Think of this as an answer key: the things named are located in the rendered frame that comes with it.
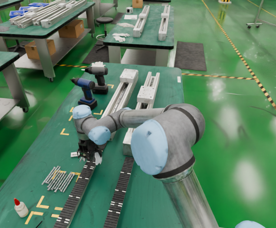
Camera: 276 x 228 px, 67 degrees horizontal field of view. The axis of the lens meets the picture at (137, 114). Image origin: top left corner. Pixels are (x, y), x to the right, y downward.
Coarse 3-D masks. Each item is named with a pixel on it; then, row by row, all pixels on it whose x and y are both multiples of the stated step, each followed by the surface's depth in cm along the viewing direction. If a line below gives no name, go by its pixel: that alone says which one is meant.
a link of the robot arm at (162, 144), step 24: (168, 120) 49; (192, 120) 51; (144, 144) 47; (168, 144) 45; (192, 144) 52; (144, 168) 50; (168, 168) 47; (192, 168) 50; (168, 192) 51; (192, 192) 49; (192, 216) 49
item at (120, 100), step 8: (136, 80) 180; (120, 88) 158; (128, 88) 158; (120, 96) 154; (128, 96) 155; (112, 104) 142; (120, 104) 141; (104, 112) 133; (112, 112) 138; (112, 136) 124
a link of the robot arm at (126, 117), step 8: (176, 104) 60; (184, 104) 56; (120, 112) 86; (128, 112) 81; (136, 112) 76; (144, 112) 73; (152, 112) 69; (160, 112) 66; (192, 112) 52; (200, 112) 55; (120, 120) 84; (128, 120) 79; (136, 120) 75; (144, 120) 71; (200, 120) 52; (200, 128) 52; (200, 136) 53
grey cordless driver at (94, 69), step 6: (90, 66) 156; (96, 66) 156; (90, 72) 156; (96, 72) 155; (102, 72) 154; (96, 78) 161; (102, 78) 159; (96, 84) 165; (102, 84) 162; (96, 90) 164; (102, 90) 163
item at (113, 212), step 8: (128, 160) 109; (128, 168) 105; (120, 176) 102; (128, 176) 101; (120, 184) 98; (120, 192) 95; (112, 200) 91; (120, 200) 92; (112, 208) 89; (120, 208) 89; (112, 216) 86; (104, 224) 83; (112, 224) 83
